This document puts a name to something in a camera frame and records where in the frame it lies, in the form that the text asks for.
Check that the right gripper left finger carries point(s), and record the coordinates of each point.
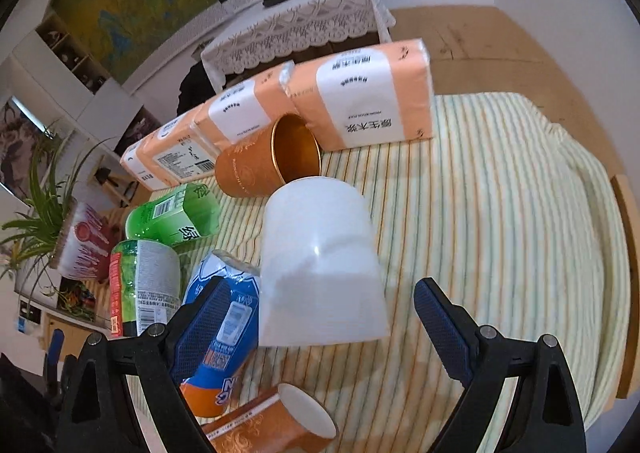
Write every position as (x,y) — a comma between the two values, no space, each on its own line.
(97,411)

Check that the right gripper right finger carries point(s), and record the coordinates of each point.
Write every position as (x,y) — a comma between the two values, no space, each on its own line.
(544,414)

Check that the white paper cup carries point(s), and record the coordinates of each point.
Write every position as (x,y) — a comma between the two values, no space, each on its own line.
(320,280)

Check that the orange cup near front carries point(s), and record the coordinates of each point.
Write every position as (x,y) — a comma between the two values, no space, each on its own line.
(283,419)

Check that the orange cup by tissues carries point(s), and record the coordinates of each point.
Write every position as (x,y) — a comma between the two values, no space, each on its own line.
(271,157)

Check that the blue orange drink bottle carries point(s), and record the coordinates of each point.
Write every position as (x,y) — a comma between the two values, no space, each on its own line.
(209,390)

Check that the red green label bottle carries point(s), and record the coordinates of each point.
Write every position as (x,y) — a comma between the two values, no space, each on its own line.
(145,282)

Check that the green potted plant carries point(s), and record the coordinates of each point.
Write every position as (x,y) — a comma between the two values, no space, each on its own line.
(30,237)

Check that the red white ceramic pot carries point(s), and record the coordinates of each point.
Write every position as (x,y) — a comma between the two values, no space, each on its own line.
(85,243)

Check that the striped yellow tablecloth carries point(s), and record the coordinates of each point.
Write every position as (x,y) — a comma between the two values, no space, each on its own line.
(517,222)

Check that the green tissue pack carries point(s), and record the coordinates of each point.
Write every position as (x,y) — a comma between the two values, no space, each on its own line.
(189,212)

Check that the orange tissue pack far left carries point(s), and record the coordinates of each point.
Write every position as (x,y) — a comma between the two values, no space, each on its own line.
(131,162)

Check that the orange tissue pack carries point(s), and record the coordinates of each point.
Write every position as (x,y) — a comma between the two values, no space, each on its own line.
(250,105)
(367,96)
(131,162)

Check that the orange tissue pack barcode label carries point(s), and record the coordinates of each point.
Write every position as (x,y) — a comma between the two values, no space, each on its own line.
(176,153)

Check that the orange tissue pack middle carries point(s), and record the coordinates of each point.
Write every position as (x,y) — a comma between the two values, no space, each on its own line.
(250,105)

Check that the orange tissue pack right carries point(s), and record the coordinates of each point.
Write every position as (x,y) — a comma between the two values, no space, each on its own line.
(367,96)

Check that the wooden wall shelf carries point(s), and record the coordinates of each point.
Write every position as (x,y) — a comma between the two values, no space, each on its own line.
(72,53)

